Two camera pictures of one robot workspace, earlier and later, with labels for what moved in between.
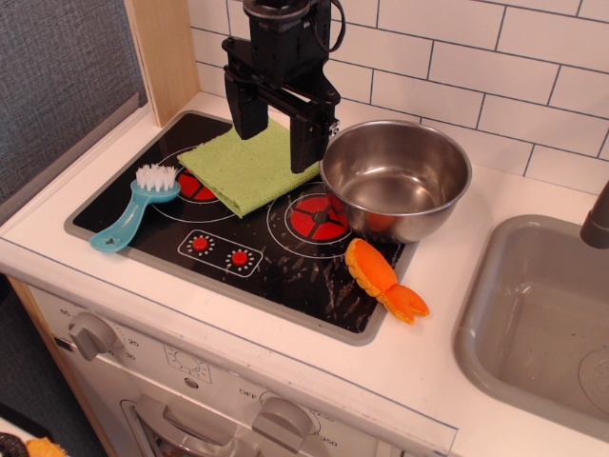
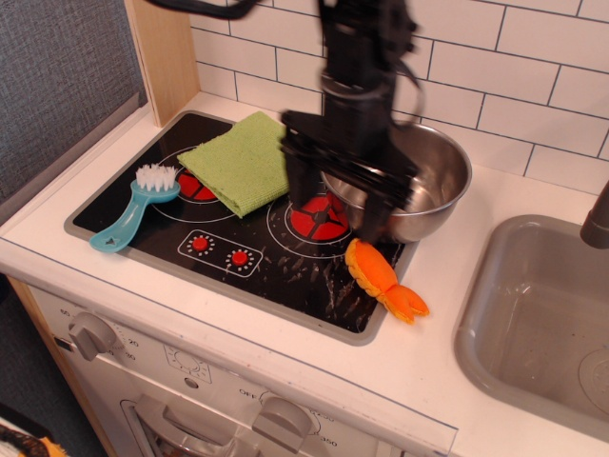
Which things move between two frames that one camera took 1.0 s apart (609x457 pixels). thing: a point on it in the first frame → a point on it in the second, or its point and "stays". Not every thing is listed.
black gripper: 283,67 → 351,142
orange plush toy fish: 375,277 stays
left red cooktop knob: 200,244 stays
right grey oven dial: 284,423 stays
